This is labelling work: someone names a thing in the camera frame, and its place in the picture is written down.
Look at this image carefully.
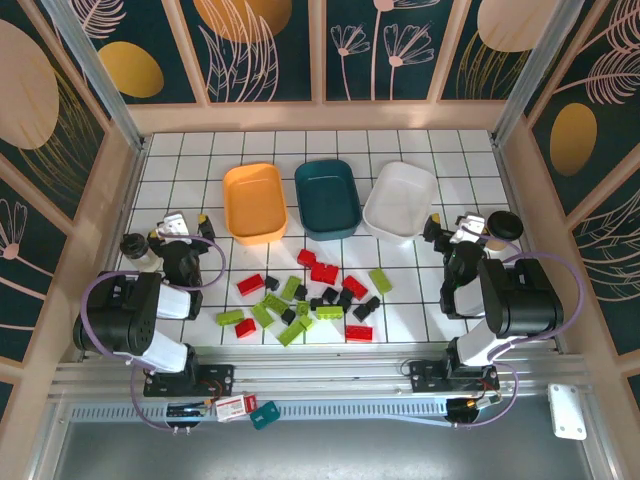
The white plastic container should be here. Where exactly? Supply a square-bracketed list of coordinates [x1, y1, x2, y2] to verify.
[362, 160, 438, 245]

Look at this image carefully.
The orange plastic container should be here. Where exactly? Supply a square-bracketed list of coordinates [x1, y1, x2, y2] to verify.
[222, 162, 289, 246]

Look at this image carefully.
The small bottle with black cap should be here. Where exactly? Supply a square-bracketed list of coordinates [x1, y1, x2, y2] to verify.
[122, 233, 164, 274]

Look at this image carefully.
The paper cup with black lid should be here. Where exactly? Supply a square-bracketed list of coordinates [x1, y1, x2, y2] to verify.
[487, 210, 525, 252]

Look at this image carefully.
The teal plastic container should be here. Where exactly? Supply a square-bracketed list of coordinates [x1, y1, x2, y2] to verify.
[293, 158, 363, 242]

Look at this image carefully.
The black electronics module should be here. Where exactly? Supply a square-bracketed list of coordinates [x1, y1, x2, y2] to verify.
[444, 397, 501, 426]
[164, 402, 214, 426]

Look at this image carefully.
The red white label card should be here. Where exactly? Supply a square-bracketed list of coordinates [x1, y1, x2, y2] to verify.
[215, 393, 258, 424]

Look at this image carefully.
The teal plastic tag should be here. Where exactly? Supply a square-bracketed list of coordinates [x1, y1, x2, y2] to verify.
[249, 400, 279, 431]

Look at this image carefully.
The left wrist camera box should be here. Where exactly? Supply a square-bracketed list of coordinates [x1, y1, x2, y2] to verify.
[157, 212, 190, 239]

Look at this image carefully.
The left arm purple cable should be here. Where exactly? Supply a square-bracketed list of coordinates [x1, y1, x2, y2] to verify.
[79, 234, 227, 432]

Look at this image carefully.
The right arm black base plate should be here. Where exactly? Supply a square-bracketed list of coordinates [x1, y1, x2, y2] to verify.
[409, 359, 501, 395]

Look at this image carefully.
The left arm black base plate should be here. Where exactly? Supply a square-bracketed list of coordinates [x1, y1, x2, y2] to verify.
[143, 363, 235, 397]

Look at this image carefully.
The aluminium frame post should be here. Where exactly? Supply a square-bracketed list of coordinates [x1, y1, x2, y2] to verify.
[491, 0, 587, 147]
[39, 0, 147, 152]

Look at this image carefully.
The aluminium mounting rail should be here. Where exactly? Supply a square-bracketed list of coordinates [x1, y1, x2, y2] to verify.
[49, 344, 591, 399]

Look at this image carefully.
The white mounting bracket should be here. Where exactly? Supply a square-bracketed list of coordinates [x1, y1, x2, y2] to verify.
[547, 382, 587, 441]

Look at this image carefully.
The grey slotted cable duct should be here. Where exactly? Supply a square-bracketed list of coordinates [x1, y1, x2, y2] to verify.
[67, 399, 451, 425]

